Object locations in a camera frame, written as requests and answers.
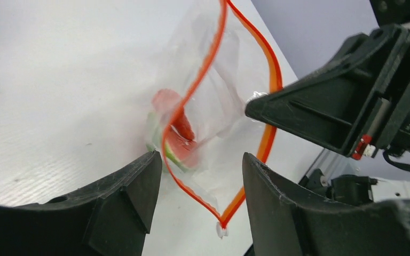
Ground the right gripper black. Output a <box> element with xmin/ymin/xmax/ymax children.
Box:
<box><xmin>245</xmin><ymin>25</ymin><xmax>410</xmax><ymax>159</ymax></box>

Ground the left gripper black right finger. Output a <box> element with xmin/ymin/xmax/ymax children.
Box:
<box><xmin>242</xmin><ymin>153</ymin><xmax>410</xmax><ymax>255</ymax></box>

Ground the clear zip bag red zipper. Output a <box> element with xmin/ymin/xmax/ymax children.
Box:
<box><xmin>153</xmin><ymin>1</ymin><xmax>283</xmax><ymax>237</ymax></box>

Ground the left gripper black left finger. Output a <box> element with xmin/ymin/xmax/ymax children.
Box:
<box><xmin>0</xmin><ymin>151</ymin><xmax>163</xmax><ymax>255</ymax></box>

